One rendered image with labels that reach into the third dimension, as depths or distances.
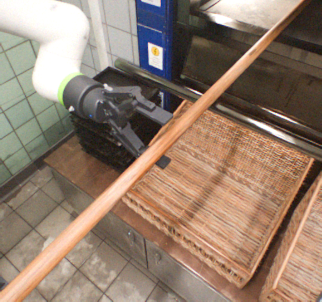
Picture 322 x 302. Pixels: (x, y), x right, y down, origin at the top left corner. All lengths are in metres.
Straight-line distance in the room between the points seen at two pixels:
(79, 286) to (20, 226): 0.55
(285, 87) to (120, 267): 1.25
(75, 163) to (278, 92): 0.92
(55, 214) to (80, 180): 0.67
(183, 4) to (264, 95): 0.44
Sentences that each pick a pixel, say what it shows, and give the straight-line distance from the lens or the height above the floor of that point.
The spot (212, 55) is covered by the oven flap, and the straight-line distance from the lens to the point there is 1.10.
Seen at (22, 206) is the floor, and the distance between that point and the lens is 2.03.
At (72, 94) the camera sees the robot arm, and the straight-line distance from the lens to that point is 0.65.
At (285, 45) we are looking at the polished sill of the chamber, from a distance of 0.96.
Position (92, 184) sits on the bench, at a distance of 1.26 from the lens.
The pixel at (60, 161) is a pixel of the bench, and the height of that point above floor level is 0.58.
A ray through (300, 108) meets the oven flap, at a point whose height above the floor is 0.99.
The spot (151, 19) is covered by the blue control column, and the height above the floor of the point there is 1.13.
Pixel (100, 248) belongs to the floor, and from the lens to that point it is 1.75.
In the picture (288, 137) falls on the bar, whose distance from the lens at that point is 0.65.
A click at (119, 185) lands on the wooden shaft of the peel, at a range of 0.48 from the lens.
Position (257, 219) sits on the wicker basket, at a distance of 1.19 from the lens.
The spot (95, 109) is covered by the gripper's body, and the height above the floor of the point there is 1.21.
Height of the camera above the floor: 1.61
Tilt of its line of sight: 48 degrees down
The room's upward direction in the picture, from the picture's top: straight up
